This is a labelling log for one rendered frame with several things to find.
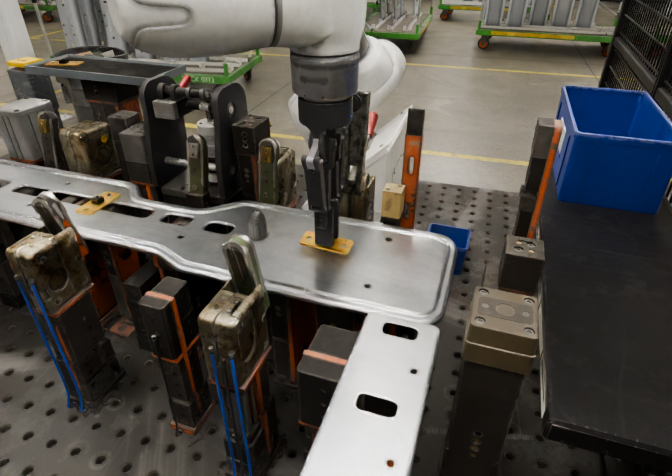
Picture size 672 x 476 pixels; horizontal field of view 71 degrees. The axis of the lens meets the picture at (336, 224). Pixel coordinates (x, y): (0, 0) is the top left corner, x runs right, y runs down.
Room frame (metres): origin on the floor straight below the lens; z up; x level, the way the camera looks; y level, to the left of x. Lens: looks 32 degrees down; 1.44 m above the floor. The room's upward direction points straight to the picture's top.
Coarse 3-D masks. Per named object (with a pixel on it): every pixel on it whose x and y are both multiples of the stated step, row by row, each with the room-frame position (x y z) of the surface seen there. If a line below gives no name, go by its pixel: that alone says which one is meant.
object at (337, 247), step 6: (306, 234) 0.66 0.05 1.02; (312, 234) 0.66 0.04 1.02; (300, 240) 0.64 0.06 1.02; (306, 240) 0.64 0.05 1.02; (312, 240) 0.64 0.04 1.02; (336, 240) 0.64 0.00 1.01; (342, 240) 0.64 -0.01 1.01; (348, 240) 0.64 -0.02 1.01; (312, 246) 0.62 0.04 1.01; (318, 246) 0.62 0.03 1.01; (324, 246) 0.62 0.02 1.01; (336, 246) 0.62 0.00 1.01; (348, 246) 0.62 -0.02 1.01; (336, 252) 0.61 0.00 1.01; (342, 252) 0.61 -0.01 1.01; (348, 252) 0.61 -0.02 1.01
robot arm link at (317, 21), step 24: (288, 0) 0.56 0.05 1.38; (312, 0) 0.57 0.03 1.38; (336, 0) 0.59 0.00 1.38; (360, 0) 0.61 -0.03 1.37; (288, 24) 0.57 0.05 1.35; (312, 24) 0.57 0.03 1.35; (336, 24) 0.59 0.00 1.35; (360, 24) 0.61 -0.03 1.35; (312, 48) 0.59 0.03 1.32; (336, 48) 0.59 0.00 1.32
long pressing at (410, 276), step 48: (0, 192) 0.83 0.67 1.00; (96, 192) 0.83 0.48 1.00; (96, 240) 0.67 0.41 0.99; (144, 240) 0.66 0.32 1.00; (192, 240) 0.66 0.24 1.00; (288, 240) 0.66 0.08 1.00; (384, 240) 0.66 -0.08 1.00; (432, 240) 0.66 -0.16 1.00; (288, 288) 0.54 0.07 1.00; (336, 288) 0.54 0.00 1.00; (384, 288) 0.54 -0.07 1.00; (432, 288) 0.54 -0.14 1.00
